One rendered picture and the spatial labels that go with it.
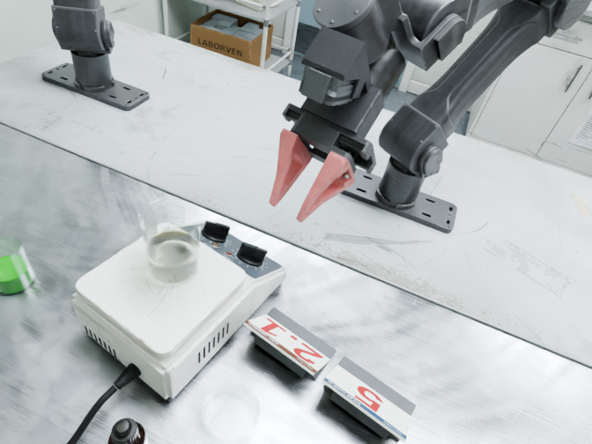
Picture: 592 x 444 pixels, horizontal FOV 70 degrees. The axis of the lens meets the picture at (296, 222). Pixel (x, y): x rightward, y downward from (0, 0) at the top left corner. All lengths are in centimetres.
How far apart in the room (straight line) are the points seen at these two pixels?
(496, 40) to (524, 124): 217
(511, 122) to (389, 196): 216
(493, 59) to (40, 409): 65
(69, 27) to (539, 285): 83
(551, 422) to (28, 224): 67
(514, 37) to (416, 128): 17
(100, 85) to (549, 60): 227
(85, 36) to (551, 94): 238
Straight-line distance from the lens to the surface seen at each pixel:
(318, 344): 50
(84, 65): 88
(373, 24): 42
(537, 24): 68
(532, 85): 273
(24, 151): 78
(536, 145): 288
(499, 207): 81
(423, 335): 55
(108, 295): 43
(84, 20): 83
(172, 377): 42
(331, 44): 39
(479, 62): 65
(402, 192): 67
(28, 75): 100
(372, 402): 46
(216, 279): 43
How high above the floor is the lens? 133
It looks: 43 degrees down
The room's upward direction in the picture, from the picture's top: 12 degrees clockwise
